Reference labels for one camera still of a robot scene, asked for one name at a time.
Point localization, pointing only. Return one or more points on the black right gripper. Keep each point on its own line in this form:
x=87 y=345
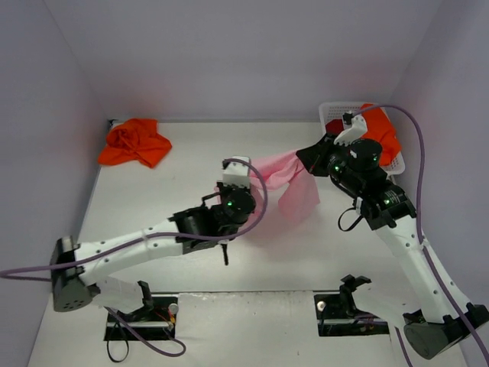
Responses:
x=312 y=154

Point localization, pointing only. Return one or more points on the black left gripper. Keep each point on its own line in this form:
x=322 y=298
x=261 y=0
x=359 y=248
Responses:
x=251 y=189

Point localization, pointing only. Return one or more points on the pink t shirt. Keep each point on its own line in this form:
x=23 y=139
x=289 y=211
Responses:
x=301 y=195

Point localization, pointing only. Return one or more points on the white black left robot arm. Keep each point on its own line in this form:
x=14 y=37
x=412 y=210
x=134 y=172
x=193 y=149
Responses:
x=83 y=272

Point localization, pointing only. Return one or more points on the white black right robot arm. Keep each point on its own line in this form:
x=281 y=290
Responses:
x=445 y=316

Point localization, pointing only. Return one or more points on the dark red t shirt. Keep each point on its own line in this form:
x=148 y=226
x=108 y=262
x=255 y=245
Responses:
x=334 y=127

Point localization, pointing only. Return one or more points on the white plastic basket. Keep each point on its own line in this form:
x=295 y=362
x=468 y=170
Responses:
x=329 y=111

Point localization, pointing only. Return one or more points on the orange t shirt in basket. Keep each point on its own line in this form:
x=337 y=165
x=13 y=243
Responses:
x=381 y=129

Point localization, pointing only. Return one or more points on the orange t shirt on table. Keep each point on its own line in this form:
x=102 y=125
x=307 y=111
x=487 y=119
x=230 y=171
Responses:
x=135 y=140

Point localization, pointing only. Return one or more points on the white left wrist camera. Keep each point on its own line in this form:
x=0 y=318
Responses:
x=235 y=173

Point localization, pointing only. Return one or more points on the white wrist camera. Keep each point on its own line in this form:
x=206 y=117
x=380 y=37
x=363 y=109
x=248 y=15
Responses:
x=355 y=126
x=235 y=173

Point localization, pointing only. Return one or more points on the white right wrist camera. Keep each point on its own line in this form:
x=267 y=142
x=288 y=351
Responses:
x=355 y=126

